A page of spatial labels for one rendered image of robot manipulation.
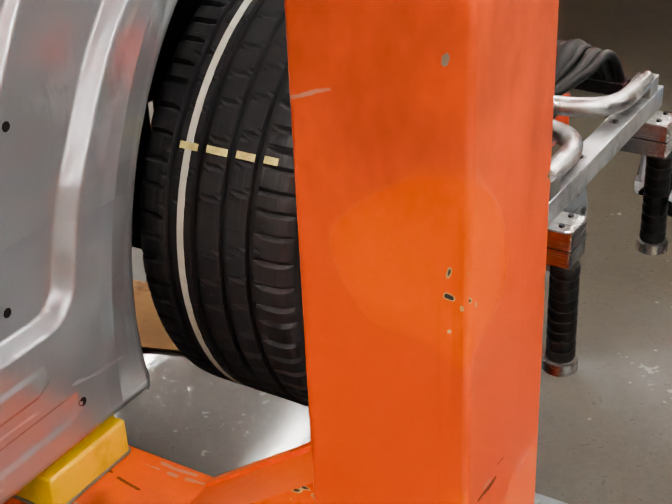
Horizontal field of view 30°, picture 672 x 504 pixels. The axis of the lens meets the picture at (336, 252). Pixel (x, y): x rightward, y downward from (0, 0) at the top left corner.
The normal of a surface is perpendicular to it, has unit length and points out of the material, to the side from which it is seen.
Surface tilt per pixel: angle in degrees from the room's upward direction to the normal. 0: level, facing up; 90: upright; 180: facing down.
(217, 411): 0
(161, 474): 0
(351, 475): 90
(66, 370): 90
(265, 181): 66
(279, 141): 57
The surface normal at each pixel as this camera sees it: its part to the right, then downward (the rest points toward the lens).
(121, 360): 0.86, 0.22
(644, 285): -0.04, -0.88
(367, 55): -0.51, 0.43
